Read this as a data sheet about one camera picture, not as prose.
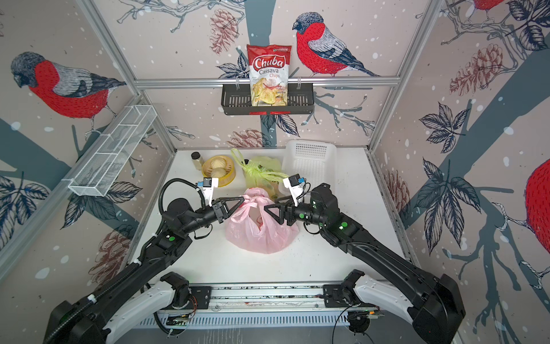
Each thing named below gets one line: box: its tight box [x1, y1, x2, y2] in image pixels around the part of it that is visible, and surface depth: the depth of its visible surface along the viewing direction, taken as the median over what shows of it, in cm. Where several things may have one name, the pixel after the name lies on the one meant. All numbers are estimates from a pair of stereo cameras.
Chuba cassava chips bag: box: [246, 43, 293, 107], surface depth 87 cm
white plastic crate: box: [277, 139, 338, 197], surface depth 116 cm
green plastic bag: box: [230, 148, 290, 200], surface depth 92 cm
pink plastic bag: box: [225, 187, 300, 253], surface depth 76 cm
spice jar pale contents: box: [191, 151, 205, 171], surface depth 109 cm
